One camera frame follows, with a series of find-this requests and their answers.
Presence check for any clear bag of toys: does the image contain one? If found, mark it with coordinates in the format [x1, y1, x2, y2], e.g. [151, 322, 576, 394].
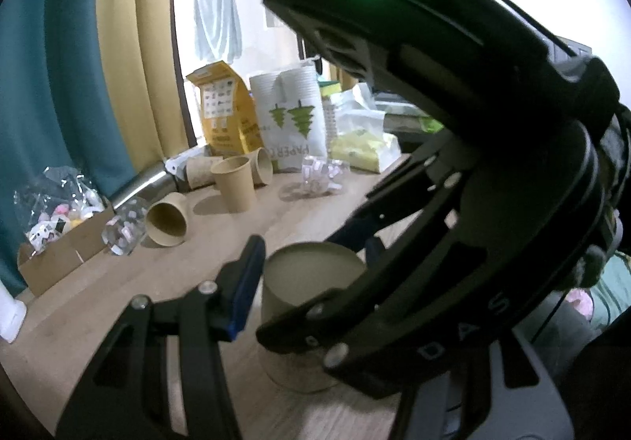
[13, 167, 106, 255]

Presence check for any teal curtain left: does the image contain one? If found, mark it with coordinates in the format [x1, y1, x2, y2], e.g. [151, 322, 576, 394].
[1, 0, 136, 295]

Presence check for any brown cup at back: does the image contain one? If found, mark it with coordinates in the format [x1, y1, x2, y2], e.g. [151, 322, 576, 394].
[185, 156, 222, 190]

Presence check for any small clear packet left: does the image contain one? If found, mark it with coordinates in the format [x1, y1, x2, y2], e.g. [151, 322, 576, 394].
[102, 196, 149, 256]

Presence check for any hanging blue towel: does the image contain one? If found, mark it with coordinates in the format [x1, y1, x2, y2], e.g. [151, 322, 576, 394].
[194, 0, 243, 64]

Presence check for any brown cardboard box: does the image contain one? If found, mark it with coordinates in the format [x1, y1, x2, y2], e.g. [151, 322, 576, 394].
[17, 206, 113, 297]

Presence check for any mustard curtain left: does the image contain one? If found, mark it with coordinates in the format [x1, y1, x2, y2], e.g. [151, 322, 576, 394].
[96, 0, 189, 170]

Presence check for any brown cup lying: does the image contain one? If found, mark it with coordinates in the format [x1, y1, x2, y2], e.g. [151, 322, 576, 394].
[248, 147, 274, 185]
[146, 192, 190, 247]

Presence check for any yellow tissue pack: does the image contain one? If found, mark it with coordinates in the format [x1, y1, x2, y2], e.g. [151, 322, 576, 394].
[330, 129, 401, 174]

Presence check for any white paper cup pack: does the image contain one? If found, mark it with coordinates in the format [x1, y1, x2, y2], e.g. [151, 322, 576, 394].
[249, 62, 327, 173]

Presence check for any white perforated basket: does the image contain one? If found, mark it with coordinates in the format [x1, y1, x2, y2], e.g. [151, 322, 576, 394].
[322, 96, 338, 142]

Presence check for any brown cup lying behind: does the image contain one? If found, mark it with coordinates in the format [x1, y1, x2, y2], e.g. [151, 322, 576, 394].
[248, 147, 274, 185]

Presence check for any white plastic bag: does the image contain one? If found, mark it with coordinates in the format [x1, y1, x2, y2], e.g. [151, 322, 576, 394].
[329, 82, 385, 138]

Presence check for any yellow paper bag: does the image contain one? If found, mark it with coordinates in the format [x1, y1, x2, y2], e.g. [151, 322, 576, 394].
[186, 61, 263, 157]

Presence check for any yellow green sponge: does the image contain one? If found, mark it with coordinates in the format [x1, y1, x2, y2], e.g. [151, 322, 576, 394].
[317, 81, 341, 98]

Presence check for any green plastic bag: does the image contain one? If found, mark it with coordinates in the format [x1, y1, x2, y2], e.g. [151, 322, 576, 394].
[419, 116, 444, 134]

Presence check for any patterned brown paper cup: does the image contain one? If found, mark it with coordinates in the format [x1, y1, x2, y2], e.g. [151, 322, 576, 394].
[258, 242, 366, 394]

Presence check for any brown cup lying left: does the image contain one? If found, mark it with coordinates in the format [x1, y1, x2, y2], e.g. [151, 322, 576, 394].
[146, 192, 190, 247]

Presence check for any upright plain brown cup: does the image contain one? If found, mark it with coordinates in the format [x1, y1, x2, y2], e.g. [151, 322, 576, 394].
[211, 156, 256, 213]

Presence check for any steel thermos bottle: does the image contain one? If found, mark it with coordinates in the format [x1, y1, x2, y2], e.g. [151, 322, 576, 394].
[109, 162, 177, 210]

